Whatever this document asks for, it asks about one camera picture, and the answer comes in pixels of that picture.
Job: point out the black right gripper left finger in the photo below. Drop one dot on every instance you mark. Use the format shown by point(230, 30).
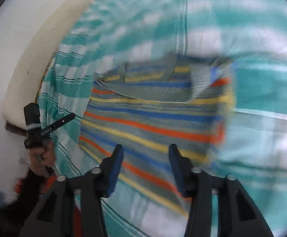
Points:
point(54, 214)

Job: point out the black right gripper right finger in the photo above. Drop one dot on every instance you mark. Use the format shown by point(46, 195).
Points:
point(238, 215)

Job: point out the multicolour striped knit sweater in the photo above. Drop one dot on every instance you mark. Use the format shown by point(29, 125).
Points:
point(146, 107)

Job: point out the person's left hand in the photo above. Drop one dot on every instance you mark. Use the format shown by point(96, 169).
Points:
point(42, 158)

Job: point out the cream bed headboard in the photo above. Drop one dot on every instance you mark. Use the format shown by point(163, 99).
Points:
point(27, 76)

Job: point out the teal white plaid bedspread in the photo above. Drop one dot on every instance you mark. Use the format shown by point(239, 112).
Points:
point(252, 33)

